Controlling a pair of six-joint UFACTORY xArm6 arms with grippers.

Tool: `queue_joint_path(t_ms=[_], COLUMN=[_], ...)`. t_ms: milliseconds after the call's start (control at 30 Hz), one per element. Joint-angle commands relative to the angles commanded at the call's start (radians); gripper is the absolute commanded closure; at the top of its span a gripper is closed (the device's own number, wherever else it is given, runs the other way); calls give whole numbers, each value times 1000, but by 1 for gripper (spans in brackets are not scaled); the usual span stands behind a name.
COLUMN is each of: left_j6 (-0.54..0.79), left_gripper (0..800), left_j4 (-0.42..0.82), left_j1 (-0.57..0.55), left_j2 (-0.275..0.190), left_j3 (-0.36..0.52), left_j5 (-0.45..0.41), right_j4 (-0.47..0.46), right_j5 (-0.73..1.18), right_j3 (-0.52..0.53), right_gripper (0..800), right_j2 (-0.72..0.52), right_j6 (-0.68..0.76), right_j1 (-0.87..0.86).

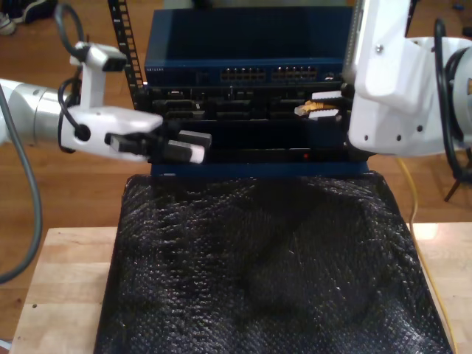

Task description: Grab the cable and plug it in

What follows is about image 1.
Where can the dark wooden chair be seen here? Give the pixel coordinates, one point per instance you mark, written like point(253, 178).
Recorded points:
point(451, 190)

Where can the black open equipment rack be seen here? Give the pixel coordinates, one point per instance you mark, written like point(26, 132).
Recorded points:
point(121, 33)

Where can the dark sneaker white sole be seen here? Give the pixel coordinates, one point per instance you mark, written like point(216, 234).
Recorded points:
point(40, 9)
point(16, 10)

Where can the small blue floor object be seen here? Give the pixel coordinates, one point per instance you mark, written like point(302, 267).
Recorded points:
point(458, 6)

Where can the white shoe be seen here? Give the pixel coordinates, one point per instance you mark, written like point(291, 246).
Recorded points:
point(6, 24)

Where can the black bubble wrap mat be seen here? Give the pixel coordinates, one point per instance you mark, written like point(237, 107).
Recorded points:
point(258, 295)

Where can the white flat object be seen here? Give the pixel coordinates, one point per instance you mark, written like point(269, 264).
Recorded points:
point(3, 346)

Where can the blue network switch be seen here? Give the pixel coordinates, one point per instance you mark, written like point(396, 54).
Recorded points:
point(239, 37)

